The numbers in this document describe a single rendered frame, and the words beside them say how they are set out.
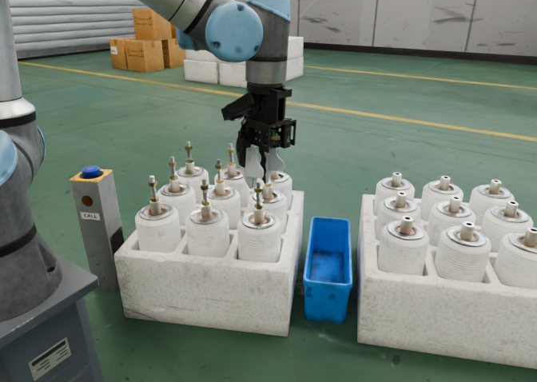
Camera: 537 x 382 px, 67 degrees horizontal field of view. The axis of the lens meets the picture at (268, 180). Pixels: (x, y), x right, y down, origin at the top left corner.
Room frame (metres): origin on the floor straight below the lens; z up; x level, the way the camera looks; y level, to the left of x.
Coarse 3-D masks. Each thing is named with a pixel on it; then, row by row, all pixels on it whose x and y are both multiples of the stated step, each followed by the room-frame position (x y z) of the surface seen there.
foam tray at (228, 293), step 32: (288, 224) 0.87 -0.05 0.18; (128, 256) 0.74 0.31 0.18; (160, 256) 0.74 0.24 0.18; (192, 256) 0.74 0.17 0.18; (288, 256) 0.74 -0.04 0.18; (128, 288) 0.74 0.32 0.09; (160, 288) 0.73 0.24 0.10; (192, 288) 0.71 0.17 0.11; (224, 288) 0.70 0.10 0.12; (256, 288) 0.69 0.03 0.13; (288, 288) 0.68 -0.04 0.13; (160, 320) 0.73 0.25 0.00; (192, 320) 0.72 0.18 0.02; (224, 320) 0.70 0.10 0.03; (256, 320) 0.69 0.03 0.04; (288, 320) 0.70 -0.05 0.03
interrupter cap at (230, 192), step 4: (212, 188) 0.93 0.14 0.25; (228, 188) 0.93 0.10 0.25; (232, 188) 0.93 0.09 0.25; (208, 192) 0.91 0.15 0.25; (212, 192) 0.91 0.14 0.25; (228, 192) 0.91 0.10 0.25; (232, 192) 0.91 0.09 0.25; (208, 196) 0.88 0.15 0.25; (212, 196) 0.88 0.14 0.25; (216, 196) 0.88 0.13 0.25; (220, 196) 0.88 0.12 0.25; (224, 196) 0.88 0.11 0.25; (228, 196) 0.88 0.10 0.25; (232, 196) 0.88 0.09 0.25; (220, 200) 0.87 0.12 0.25
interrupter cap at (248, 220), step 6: (246, 216) 0.78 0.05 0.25; (252, 216) 0.78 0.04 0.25; (264, 216) 0.78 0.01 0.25; (270, 216) 0.78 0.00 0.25; (246, 222) 0.76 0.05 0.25; (252, 222) 0.76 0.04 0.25; (264, 222) 0.76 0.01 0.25; (270, 222) 0.76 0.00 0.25; (252, 228) 0.73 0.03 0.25; (258, 228) 0.73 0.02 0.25; (264, 228) 0.73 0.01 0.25
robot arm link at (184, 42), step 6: (180, 30) 0.67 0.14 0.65; (180, 36) 0.67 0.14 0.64; (186, 36) 0.67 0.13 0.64; (180, 42) 0.68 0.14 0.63; (186, 42) 0.68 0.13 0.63; (192, 42) 0.68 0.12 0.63; (186, 48) 0.69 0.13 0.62; (192, 48) 0.69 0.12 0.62; (198, 48) 0.69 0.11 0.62; (204, 48) 0.64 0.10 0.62
